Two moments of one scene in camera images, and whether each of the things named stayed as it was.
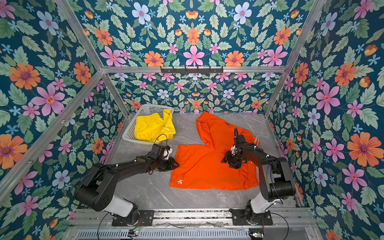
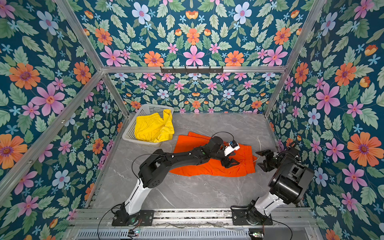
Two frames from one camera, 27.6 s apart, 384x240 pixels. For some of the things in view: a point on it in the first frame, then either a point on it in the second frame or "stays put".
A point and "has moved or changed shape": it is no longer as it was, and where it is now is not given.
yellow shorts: [152, 128] stays put
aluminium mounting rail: [281, 218] stays put
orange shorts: [200, 166] has moved or changed shape
